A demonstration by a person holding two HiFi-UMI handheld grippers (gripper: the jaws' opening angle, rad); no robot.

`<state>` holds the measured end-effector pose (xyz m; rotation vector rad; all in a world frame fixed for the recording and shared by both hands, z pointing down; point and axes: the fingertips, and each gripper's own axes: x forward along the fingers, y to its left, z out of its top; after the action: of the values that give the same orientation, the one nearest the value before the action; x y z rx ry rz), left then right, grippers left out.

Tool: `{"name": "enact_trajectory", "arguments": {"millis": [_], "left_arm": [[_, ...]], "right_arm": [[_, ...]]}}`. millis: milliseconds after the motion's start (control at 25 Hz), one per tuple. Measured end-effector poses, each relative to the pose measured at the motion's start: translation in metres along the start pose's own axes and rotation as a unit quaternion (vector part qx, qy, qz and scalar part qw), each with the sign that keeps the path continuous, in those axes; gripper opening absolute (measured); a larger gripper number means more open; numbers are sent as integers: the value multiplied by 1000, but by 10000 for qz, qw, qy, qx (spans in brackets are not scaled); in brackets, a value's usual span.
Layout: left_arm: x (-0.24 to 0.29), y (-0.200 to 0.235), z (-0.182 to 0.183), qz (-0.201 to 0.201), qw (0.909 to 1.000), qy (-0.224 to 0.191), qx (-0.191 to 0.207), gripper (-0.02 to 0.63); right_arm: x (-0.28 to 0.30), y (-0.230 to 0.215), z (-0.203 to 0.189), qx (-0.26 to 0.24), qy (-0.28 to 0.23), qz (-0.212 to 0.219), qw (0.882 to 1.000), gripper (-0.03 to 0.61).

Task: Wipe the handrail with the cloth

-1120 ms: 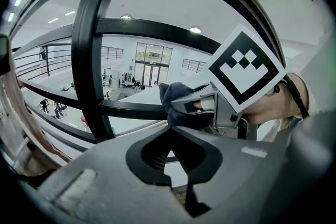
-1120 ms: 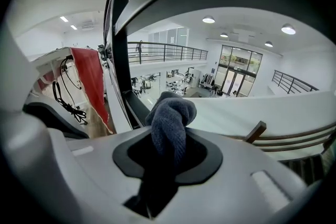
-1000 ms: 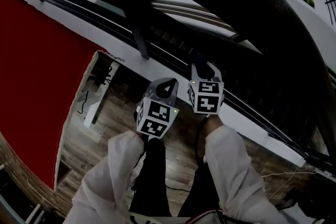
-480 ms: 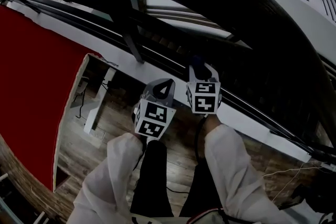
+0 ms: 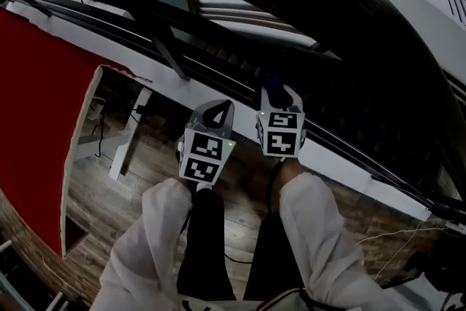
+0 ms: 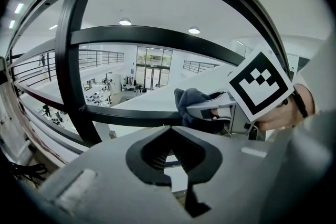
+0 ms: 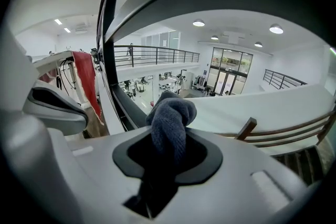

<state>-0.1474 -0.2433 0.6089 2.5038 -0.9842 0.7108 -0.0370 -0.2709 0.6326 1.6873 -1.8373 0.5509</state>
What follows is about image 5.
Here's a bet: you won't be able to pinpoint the dark blue cloth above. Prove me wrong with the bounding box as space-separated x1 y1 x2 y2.
260 74 293 111

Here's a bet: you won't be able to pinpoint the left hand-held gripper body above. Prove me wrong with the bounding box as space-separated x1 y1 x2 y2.
177 127 237 184

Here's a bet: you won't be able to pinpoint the dark wooden staircase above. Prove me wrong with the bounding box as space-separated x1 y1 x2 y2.
194 38 328 110

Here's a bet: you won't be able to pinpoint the person's white printed jacket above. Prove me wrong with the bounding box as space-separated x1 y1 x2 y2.
181 287 310 311

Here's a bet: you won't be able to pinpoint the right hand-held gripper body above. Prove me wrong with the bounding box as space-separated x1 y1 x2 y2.
256 111 307 159

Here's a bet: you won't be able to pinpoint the person's black trousers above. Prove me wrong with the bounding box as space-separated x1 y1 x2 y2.
176 187 310 303

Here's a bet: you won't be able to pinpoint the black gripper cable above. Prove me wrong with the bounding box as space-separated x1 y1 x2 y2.
179 192 254 265
264 157 287 218

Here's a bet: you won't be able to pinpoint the white cable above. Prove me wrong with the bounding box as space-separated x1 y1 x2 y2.
356 218 449 285

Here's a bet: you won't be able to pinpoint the white desk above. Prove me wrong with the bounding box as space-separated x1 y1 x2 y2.
382 272 466 311

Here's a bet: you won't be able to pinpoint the person's left forearm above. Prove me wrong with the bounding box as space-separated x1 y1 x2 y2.
90 176 194 311

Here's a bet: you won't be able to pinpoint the person's right forearm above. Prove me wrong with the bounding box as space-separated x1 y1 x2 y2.
278 157 368 303

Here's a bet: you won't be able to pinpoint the dark wooden railing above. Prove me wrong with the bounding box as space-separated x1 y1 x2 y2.
0 0 466 227

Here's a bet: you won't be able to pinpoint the red covered table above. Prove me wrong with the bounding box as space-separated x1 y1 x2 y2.
0 7 154 259

